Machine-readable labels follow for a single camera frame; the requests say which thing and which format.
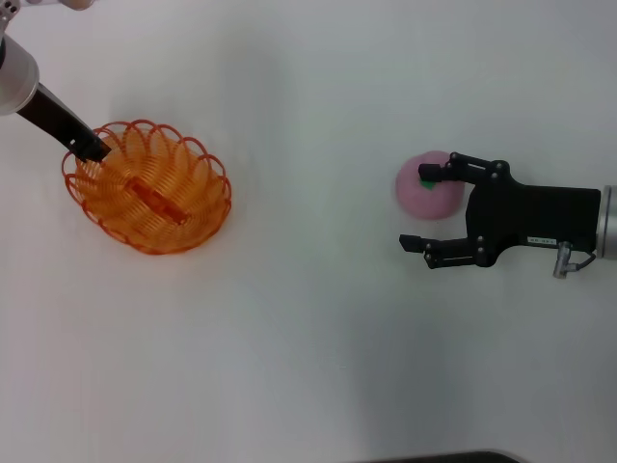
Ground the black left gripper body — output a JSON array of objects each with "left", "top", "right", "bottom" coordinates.
[{"left": 16, "top": 81, "right": 94, "bottom": 147}]

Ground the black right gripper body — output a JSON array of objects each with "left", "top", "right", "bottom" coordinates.
[{"left": 464, "top": 167, "right": 604, "bottom": 267}]

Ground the pink plush peach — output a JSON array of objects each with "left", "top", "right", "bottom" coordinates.
[{"left": 394, "top": 150, "right": 467, "bottom": 221}]

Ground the orange plastic woven basket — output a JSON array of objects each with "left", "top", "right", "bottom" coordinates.
[{"left": 61, "top": 118, "right": 233, "bottom": 257}]

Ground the dark robot torso edge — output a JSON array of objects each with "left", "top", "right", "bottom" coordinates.
[{"left": 368, "top": 449, "right": 524, "bottom": 463}]

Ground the metal connector with black cable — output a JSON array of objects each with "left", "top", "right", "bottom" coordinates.
[{"left": 552, "top": 240, "right": 597, "bottom": 280}]

